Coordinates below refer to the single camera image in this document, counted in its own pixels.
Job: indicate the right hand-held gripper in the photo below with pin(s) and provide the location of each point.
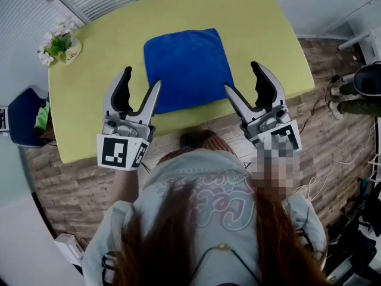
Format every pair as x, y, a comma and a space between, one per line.
276, 130

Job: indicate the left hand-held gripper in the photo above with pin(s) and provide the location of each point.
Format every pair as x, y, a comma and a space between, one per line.
114, 152

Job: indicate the blue towel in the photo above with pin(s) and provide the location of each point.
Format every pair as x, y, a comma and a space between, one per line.
187, 70

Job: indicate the person's left forearm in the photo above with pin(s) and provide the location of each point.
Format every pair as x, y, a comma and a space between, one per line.
126, 186

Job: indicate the person's right forearm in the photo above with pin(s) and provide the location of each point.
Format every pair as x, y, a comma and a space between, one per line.
274, 183

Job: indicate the green cloth covered table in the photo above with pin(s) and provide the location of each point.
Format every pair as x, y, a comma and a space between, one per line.
89, 115

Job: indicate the person's right shoe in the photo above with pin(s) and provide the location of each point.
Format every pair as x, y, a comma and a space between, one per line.
192, 141

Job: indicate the white flower pot plant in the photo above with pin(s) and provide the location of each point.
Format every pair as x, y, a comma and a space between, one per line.
73, 54

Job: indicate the brown bag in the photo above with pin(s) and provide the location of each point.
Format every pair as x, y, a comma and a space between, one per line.
49, 133

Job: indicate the bright green cloth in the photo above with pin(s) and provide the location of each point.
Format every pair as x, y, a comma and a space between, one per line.
43, 116

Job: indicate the person's grey printed shirt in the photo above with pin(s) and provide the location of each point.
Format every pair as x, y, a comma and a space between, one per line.
208, 171

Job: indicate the blue chair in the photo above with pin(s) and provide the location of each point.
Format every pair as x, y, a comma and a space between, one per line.
22, 115

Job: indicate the black round bin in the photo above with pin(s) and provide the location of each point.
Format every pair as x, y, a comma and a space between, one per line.
369, 82

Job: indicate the black framed glass door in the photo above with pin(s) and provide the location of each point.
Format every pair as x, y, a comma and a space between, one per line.
3, 119

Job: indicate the white box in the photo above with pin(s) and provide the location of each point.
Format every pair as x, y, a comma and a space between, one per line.
67, 246

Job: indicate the black office chair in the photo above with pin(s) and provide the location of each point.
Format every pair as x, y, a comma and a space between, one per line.
357, 234

